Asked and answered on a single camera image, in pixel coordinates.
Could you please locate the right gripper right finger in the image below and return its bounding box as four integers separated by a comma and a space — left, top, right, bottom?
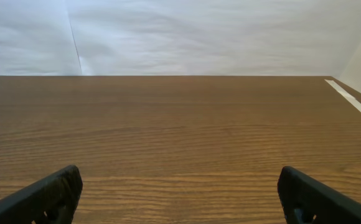
277, 165, 361, 224

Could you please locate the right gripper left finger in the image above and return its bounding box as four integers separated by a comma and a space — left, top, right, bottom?
0, 164, 84, 224

